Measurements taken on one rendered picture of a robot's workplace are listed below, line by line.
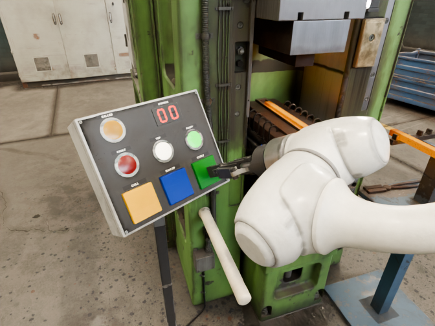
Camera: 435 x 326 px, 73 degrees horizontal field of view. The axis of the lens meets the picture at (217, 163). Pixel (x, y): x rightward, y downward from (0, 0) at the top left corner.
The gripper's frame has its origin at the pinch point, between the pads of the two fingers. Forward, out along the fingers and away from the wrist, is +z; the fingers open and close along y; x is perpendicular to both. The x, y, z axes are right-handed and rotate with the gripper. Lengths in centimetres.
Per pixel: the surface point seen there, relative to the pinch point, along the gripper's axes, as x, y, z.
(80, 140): 18.2, -26.9, 6.8
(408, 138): -17, 72, -18
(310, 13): 32, 40, -15
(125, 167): 9.1, -20.6, 5.0
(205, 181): -2.0, -1.7, 4.7
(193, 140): 9.3, -0.4, 5.0
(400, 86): -25, 430, 104
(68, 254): -32, -22, 150
